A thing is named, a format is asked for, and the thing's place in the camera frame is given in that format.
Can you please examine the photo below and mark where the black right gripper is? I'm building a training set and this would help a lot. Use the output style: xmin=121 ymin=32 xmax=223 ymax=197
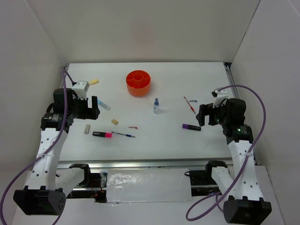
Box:
xmin=195 ymin=98 xmax=230 ymax=126

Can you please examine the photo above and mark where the blue gel pen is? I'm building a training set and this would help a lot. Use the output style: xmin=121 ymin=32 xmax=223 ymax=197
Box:
xmin=111 ymin=131 xmax=136 ymax=138

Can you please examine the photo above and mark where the small blue-capped glue bottle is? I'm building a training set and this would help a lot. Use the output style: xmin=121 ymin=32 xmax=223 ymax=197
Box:
xmin=153 ymin=98 xmax=159 ymax=114

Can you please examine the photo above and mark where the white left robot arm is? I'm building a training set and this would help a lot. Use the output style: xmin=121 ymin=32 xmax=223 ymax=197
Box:
xmin=13 ymin=88 xmax=100 ymax=216

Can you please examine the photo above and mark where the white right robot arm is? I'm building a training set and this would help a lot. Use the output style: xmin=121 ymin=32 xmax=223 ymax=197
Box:
xmin=196 ymin=98 xmax=272 ymax=225

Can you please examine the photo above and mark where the blue-capped clear tube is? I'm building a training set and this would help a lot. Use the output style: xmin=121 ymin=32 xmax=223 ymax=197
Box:
xmin=97 ymin=99 xmax=111 ymax=111

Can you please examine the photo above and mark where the red pen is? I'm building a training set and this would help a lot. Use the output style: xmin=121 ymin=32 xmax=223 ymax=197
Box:
xmin=183 ymin=96 xmax=196 ymax=114

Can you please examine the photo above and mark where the beige eraser block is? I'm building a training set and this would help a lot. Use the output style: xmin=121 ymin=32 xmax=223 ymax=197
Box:
xmin=84 ymin=124 xmax=90 ymax=134

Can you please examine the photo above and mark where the purple highlighter marker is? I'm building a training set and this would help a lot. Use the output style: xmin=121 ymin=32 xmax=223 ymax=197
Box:
xmin=182 ymin=124 xmax=201 ymax=131

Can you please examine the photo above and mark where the yellow glue stick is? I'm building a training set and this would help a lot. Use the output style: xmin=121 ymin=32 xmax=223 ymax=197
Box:
xmin=89 ymin=79 xmax=99 ymax=85

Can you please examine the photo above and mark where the small tan eraser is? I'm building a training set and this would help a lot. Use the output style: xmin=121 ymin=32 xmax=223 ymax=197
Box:
xmin=112 ymin=119 xmax=119 ymax=125

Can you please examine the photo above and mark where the pink highlighter marker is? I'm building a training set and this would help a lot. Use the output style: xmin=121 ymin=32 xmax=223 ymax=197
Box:
xmin=92 ymin=131 xmax=112 ymax=138

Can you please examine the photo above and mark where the orange round organizer container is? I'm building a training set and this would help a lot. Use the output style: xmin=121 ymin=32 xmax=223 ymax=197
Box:
xmin=126 ymin=70 xmax=151 ymax=97

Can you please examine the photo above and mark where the white foil-covered panel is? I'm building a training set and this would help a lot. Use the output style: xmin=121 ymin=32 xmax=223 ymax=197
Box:
xmin=106 ymin=168 xmax=192 ymax=203

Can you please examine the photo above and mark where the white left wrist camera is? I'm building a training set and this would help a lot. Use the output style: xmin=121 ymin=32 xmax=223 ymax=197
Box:
xmin=71 ymin=81 xmax=90 ymax=100

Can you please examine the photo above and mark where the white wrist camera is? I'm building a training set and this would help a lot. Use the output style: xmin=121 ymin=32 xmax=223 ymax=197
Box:
xmin=212 ymin=89 xmax=228 ymax=108
xmin=71 ymin=81 xmax=90 ymax=100

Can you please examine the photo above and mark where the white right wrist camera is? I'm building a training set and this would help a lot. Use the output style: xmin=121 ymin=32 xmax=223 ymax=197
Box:
xmin=212 ymin=89 xmax=228 ymax=108

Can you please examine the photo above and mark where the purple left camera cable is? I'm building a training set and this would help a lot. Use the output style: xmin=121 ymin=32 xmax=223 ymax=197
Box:
xmin=0 ymin=68 xmax=78 ymax=210

